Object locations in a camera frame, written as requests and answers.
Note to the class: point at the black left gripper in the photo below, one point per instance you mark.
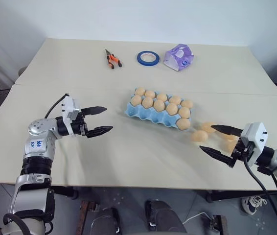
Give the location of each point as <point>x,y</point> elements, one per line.
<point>79,126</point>

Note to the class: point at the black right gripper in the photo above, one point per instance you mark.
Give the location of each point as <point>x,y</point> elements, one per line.
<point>241,150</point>

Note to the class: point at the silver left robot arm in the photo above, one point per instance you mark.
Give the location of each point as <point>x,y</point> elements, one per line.
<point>38,147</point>

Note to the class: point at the blue egg carton with eggs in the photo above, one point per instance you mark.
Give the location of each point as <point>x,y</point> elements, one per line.
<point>150,117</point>

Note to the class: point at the beige egg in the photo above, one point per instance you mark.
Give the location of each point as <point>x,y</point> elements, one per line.
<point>183,124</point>
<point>136,100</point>
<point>140,91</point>
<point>227,146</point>
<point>162,97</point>
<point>207,127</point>
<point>171,108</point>
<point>175,100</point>
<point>184,112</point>
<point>187,104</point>
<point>147,102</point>
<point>199,136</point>
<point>150,93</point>
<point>159,105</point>

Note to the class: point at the orange black needle-nose pliers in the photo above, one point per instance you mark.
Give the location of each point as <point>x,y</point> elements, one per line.
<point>111,60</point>

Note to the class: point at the white blue sneaker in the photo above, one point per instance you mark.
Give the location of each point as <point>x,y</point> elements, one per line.
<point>251,205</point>

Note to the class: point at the blue tape roll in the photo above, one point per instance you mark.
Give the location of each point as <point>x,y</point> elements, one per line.
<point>147,63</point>

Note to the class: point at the dark rusty metal block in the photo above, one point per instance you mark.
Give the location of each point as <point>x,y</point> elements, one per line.
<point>218,224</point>

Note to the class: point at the dark rounded shape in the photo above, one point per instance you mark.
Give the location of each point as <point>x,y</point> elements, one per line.
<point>104,220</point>
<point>165,218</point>

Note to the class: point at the purple white tissue pack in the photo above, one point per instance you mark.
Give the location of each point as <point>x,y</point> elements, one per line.
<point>177,57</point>

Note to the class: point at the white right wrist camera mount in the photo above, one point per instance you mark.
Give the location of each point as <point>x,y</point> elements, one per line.
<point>253,137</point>

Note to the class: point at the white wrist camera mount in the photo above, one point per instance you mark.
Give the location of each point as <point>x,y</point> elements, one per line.
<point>68,105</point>
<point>253,137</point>

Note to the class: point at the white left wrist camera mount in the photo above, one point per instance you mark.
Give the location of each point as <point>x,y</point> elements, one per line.
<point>68,105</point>

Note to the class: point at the black table frame bar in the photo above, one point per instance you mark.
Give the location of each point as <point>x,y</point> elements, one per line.
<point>231,195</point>

